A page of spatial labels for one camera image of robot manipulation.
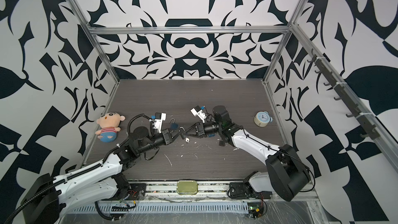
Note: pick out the gold metal tin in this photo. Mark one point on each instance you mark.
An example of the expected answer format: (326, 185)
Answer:
(187, 187)

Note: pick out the white slotted cable duct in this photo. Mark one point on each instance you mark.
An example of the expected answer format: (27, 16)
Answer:
(178, 208)

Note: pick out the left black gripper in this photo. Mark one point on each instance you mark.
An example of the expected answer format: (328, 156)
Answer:
(167, 137)

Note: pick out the cream blue alarm clock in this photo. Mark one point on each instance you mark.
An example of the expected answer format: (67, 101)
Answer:
(262, 119)

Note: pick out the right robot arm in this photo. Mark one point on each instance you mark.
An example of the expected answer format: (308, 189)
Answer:
(286, 174)

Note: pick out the blue padlock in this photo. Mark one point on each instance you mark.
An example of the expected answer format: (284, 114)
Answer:
(173, 124)

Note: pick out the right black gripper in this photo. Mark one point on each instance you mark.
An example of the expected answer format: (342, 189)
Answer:
(199, 125)

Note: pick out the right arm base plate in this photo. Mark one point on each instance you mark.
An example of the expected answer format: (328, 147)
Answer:
(239, 191)

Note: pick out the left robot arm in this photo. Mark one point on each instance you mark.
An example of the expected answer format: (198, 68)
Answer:
(50, 198)

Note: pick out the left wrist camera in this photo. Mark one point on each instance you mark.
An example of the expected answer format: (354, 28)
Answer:
(156, 121)

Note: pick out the plush doll striped shirt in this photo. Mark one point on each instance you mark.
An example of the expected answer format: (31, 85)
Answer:
(109, 127)

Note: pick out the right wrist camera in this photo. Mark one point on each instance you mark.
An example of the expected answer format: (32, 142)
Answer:
(198, 111)

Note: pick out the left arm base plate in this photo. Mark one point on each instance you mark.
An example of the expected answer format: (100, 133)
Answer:
(136, 192)

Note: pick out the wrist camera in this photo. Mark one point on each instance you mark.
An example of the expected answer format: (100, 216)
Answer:
(198, 111)
(156, 121)

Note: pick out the black padlock front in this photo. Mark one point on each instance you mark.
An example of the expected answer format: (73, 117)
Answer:
(183, 135)

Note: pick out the small electronics board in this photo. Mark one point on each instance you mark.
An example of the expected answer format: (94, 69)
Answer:
(257, 210)

